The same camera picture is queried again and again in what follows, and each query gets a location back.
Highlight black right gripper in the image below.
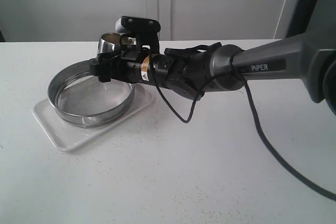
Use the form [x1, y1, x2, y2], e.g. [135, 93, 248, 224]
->
[90, 33, 160, 85]

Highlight stainless steel cup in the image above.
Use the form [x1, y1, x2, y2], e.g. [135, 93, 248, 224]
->
[97, 33, 129, 54]

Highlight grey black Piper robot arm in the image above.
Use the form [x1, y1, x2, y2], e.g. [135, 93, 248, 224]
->
[89, 25, 335, 111]

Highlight round steel mesh sieve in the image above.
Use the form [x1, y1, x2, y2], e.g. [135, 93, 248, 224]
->
[47, 60, 135, 127]

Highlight white cabinet with doors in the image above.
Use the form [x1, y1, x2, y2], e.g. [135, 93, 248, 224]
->
[1, 0, 297, 41]

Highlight white rectangular plastic tray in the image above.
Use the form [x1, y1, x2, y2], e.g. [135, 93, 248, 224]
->
[32, 86, 154, 152]

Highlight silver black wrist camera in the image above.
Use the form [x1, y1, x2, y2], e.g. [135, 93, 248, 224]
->
[115, 16, 161, 34]

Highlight black camera cable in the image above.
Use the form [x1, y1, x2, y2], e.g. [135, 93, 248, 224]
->
[154, 41, 336, 201]

